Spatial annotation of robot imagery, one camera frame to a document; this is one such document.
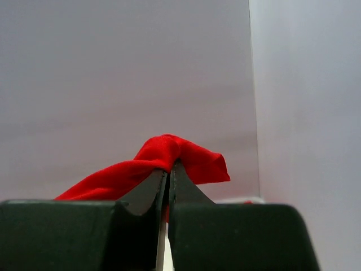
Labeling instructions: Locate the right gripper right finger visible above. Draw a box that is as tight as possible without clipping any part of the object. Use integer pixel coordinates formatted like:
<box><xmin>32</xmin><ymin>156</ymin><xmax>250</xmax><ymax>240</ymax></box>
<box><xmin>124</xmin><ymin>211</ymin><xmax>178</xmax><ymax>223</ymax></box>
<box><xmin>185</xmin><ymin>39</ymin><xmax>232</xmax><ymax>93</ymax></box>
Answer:
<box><xmin>169</xmin><ymin>163</ymin><xmax>319</xmax><ymax>271</ymax></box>

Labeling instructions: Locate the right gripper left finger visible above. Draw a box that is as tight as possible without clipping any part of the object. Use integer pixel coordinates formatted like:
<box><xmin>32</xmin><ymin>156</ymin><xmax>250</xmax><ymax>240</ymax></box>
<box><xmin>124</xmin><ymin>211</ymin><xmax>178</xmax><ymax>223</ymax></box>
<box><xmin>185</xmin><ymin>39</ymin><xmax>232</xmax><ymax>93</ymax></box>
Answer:
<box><xmin>1</xmin><ymin>170</ymin><xmax>166</xmax><ymax>270</ymax></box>

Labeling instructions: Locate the red t shirt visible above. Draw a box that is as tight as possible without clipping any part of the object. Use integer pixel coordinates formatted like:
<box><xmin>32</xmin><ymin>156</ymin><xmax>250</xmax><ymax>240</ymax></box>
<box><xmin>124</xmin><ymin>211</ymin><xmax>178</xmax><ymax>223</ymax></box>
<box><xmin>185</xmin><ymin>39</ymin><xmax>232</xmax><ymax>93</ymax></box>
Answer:
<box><xmin>56</xmin><ymin>134</ymin><xmax>230</xmax><ymax>201</ymax></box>

